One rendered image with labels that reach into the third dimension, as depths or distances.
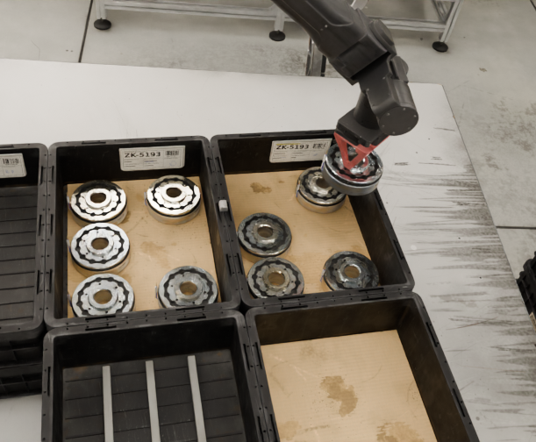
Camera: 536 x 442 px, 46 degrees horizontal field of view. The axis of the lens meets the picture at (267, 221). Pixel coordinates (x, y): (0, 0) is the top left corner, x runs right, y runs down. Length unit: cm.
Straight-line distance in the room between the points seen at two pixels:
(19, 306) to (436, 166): 104
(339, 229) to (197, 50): 193
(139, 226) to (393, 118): 55
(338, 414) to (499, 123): 222
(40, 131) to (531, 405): 123
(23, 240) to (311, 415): 60
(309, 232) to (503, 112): 203
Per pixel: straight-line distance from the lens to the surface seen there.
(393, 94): 91
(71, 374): 108
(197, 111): 167
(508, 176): 285
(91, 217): 121
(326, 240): 125
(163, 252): 120
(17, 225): 127
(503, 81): 336
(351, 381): 110
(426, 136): 175
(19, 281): 119
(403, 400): 111
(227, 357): 109
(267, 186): 132
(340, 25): 88
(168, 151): 126
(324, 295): 105
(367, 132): 102
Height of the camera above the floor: 179
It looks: 50 degrees down
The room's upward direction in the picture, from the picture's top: 11 degrees clockwise
